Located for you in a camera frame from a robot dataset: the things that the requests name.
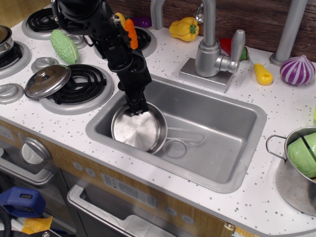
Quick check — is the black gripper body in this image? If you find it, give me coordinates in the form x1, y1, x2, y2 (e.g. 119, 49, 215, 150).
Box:
110, 50, 152, 109

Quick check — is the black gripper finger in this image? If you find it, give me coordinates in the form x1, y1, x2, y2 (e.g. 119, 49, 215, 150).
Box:
128, 105, 138, 116
137, 105, 149, 116

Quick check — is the small steel pan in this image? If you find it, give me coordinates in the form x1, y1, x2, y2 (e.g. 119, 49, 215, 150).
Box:
111, 103, 206, 154

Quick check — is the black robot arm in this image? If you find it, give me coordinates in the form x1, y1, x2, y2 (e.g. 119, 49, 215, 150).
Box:
51, 0, 152, 115

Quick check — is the grey toy sink basin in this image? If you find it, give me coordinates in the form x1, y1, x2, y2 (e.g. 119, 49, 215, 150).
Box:
86, 76, 267, 193

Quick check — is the back right black burner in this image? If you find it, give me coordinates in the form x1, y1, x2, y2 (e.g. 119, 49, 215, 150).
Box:
93, 26, 158, 61

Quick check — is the black burner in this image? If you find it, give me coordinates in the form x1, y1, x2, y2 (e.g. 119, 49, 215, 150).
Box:
22, 8, 70, 40
39, 64, 114, 115
0, 41, 31, 79
93, 26, 158, 61

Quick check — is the front right black burner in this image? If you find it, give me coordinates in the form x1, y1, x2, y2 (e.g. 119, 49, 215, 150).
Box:
39, 64, 114, 115

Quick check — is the orange toy carrot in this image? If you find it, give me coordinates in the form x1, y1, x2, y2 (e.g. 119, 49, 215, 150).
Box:
124, 19, 138, 49

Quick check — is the purple toy eggplant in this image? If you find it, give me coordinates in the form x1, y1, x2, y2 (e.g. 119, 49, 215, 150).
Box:
126, 16, 152, 28

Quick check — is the yellow toy corn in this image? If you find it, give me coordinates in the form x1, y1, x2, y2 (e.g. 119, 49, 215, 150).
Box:
115, 12, 126, 28

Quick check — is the grey stove knob middle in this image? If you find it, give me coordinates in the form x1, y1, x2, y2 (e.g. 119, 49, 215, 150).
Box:
68, 35, 87, 49

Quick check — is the grey stove knob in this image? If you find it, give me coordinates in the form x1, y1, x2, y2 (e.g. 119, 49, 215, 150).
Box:
0, 83, 24, 105
68, 35, 87, 49
31, 57, 59, 73

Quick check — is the yellow toy bell pepper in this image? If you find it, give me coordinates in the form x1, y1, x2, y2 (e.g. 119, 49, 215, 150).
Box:
169, 17, 199, 42

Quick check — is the green toy bitter gourd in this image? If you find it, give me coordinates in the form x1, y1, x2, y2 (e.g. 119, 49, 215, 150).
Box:
50, 30, 79, 65

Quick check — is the silver toy faucet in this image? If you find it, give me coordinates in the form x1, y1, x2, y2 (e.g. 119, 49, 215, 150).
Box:
150, 0, 246, 93

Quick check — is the steel pot lid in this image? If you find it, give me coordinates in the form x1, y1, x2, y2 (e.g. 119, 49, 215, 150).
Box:
25, 65, 71, 99

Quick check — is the grey stove knob left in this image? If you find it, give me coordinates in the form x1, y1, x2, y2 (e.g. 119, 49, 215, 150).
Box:
31, 57, 59, 73

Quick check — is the red toy pepper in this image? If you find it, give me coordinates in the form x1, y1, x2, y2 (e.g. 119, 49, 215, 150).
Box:
220, 38, 249, 61

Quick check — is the back left black burner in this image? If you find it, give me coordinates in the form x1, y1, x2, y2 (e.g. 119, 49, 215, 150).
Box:
22, 8, 70, 40

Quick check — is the silver oven dial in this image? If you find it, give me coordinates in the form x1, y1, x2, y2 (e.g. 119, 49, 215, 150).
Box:
20, 137, 51, 165

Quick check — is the front left black burner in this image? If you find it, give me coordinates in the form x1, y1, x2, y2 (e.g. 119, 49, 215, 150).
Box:
0, 41, 31, 79

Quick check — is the grey stove knob front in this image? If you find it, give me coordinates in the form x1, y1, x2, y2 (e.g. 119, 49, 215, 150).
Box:
0, 83, 24, 105

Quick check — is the steel pot on left burner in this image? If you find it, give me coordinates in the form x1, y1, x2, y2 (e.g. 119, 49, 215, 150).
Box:
0, 25, 14, 58

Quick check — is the blue clamp tool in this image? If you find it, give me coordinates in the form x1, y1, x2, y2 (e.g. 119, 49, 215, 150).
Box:
0, 186, 46, 218

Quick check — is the grey support pole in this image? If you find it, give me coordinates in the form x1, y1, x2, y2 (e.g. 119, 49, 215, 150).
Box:
270, 0, 308, 67

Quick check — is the purple striped toy onion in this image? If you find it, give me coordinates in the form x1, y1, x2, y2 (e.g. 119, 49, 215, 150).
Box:
279, 55, 316, 85

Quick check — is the green toy cabbage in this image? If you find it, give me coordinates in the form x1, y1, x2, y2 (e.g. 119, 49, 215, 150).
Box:
287, 133, 316, 178

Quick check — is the tall steel pot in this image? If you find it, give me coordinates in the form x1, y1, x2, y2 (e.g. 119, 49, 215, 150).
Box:
266, 126, 316, 216

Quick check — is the silver left oven handle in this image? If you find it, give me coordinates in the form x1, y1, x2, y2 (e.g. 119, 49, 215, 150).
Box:
0, 148, 54, 186

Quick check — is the silver oven door handle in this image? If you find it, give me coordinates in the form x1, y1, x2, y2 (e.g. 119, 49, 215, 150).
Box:
67, 185, 178, 237

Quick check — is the yellow handled toy utensil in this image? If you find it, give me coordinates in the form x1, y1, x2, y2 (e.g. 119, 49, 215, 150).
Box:
249, 53, 274, 85

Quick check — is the black braided cable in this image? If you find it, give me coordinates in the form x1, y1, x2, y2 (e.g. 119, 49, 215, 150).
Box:
0, 204, 12, 237

